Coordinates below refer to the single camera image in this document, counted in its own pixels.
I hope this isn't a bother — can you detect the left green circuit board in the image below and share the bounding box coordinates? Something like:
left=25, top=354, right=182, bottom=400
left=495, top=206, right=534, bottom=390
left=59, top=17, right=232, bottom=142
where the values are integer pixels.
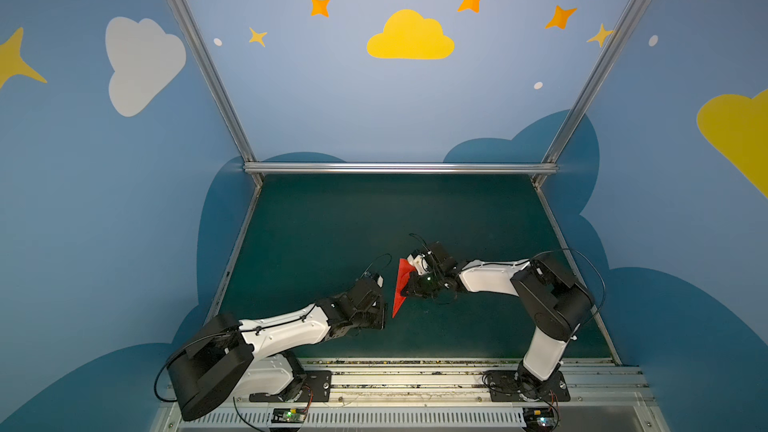
left=270, top=408, right=308, bottom=425

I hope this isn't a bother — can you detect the right aluminium frame post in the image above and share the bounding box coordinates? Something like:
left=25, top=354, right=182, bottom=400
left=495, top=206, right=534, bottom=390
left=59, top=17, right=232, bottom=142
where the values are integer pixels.
left=532, top=0, right=652, bottom=189

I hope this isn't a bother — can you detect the red square paper sheet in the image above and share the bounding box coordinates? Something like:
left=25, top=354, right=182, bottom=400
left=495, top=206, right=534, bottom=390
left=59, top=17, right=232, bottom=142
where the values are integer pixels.
left=392, top=258, right=416, bottom=318

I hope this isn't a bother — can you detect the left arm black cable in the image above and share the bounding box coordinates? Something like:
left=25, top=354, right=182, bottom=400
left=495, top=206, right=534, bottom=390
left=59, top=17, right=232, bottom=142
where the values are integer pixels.
left=362, top=252, right=394, bottom=280

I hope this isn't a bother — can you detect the right green circuit board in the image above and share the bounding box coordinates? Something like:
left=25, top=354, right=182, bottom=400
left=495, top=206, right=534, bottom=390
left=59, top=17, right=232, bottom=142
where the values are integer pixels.
left=523, top=408, right=558, bottom=432

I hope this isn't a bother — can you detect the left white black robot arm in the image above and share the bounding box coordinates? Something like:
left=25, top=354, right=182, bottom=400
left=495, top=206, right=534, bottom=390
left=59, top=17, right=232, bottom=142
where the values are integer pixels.
left=163, top=277, right=386, bottom=421

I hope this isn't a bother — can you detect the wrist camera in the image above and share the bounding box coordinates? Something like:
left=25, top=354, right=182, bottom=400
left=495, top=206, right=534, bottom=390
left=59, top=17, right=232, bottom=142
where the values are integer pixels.
left=350, top=273, right=384, bottom=308
left=407, top=241, right=458, bottom=277

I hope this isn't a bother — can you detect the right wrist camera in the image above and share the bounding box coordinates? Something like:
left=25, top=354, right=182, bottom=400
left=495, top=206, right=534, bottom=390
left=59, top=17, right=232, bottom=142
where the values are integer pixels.
left=407, top=241, right=458, bottom=277

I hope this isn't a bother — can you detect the aluminium frame horizontal bar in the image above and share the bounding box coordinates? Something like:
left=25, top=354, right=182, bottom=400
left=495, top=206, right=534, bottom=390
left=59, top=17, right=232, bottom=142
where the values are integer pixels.
left=244, top=162, right=558, bottom=175

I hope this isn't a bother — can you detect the left aluminium frame post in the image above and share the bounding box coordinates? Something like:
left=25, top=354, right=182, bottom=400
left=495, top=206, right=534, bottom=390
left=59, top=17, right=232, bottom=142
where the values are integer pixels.
left=166, top=0, right=257, bottom=165

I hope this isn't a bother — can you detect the green circuit board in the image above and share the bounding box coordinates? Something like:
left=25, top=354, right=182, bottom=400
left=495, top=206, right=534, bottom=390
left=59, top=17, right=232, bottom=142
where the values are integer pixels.
left=523, top=408, right=558, bottom=432
left=270, top=408, right=308, bottom=425

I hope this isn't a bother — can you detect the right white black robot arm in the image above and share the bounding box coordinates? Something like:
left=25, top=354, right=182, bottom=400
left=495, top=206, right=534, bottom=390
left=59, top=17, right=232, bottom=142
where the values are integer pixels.
left=394, top=250, right=594, bottom=401

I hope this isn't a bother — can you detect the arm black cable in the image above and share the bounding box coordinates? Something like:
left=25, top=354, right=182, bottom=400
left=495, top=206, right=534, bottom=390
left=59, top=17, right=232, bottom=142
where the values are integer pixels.
left=362, top=252, right=394, bottom=280
left=533, top=248, right=607, bottom=331

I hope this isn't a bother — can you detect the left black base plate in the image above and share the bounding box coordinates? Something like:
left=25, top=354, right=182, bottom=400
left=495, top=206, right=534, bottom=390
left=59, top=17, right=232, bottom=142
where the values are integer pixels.
left=248, top=370, right=333, bottom=403

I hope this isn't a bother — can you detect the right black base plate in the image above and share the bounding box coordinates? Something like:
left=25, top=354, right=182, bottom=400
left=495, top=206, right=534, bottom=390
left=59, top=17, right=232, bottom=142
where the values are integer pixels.
left=482, top=369, right=571, bottom=402

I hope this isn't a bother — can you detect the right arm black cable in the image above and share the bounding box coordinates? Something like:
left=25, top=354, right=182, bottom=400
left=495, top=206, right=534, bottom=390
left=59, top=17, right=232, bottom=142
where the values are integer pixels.
left=533, top=248, right=607, bottom=331

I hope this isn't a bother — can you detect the aluminium frame post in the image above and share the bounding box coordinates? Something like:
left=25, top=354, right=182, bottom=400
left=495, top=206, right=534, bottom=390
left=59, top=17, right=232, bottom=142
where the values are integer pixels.
left=166, top=0, right=257, bottom=165
left=532, top=0, right=652, bottom=189

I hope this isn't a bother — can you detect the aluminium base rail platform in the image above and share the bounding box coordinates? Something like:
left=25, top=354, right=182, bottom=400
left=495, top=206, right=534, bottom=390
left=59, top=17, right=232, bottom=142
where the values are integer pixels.
left=152, top=358, right=670, bottom=431

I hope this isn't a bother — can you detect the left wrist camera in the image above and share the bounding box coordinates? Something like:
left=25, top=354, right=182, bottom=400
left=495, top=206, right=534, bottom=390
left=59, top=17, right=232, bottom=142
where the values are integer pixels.
left=350, top=273, right=384, bottom=308

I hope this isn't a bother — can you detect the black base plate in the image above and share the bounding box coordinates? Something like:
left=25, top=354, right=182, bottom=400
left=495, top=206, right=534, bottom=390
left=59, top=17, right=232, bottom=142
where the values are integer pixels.
left=482, top=369, right=571, bottom=402
left=248, top=370, right=333, bottom=403

